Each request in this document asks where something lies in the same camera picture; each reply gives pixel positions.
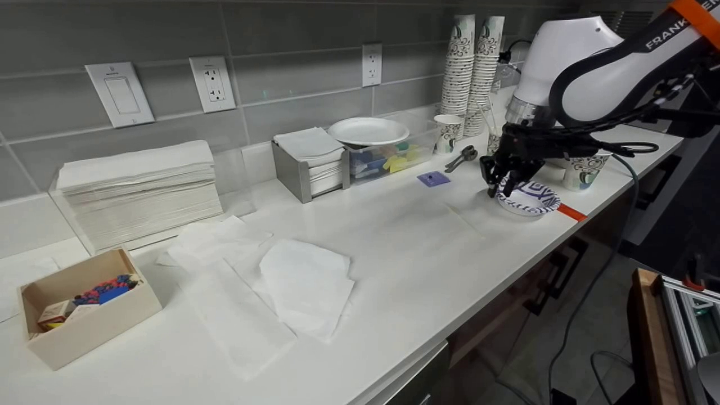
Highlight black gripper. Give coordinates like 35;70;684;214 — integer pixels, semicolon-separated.
476;121;603;200

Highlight purple sticky note pad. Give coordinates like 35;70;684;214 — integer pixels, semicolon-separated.
416;169;452;191

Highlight orange tape strip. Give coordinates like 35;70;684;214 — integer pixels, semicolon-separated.
556;200;590;225

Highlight yellow packets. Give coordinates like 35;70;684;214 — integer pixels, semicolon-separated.
385;143;422;174

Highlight tall stack of paper cups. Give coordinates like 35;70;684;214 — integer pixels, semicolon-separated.
439;12;480;120
465;13;508;139

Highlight clear plastic organizer box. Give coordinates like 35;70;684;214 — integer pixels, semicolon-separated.
341;135;439;187

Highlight white paper plate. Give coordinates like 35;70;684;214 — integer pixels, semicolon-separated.
326;114;414;149

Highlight white power outlet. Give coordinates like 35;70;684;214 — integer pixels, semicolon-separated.
186;53;239;114
360;40;385;90

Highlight white napkin stack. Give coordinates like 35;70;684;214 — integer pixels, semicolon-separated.
269;124;348;197

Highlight grey metal napkin holder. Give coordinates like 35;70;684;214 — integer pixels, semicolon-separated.
269;133;348;205

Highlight wooden board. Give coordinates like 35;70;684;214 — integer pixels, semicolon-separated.
629;265;688;405

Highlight folded white napkin pile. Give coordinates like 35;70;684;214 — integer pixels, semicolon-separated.
249;236;357;346

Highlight flat white paper sheet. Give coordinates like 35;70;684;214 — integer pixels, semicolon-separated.
165;214;302;383

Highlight white paper towel stack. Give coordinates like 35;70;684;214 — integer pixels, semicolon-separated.
54;138;224;255

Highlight blue and red packets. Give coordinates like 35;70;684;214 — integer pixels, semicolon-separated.
70;272;142;309

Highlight small cardboard box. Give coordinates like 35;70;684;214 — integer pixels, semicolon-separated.
16;246;167;373

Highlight tan small packet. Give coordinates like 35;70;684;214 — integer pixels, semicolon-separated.
33;297;78;332

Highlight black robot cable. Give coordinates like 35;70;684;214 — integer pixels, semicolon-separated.
544;138;661;405

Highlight aluminium frame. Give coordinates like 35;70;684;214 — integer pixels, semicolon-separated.
661;272;720;405

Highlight white light switch plate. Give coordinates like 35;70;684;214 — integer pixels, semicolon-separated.
83;58;158;128

